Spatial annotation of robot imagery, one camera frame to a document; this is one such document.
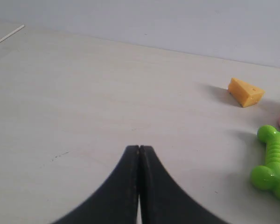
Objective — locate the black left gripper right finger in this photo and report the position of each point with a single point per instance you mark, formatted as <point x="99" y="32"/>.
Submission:
<point x="162" y="200"/>

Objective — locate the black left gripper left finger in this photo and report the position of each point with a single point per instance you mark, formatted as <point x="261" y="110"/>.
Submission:
<point x="116" y="200"/>

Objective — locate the green bone dog toy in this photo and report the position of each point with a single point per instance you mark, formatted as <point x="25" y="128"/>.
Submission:
<point x="267" y="176"/>

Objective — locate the yellow cheese wedge toy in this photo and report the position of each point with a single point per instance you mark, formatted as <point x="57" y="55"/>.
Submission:
<point x="244" y="93"/>

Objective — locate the white stick on table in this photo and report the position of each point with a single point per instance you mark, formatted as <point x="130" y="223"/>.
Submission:
<point x="12" y="33"/>

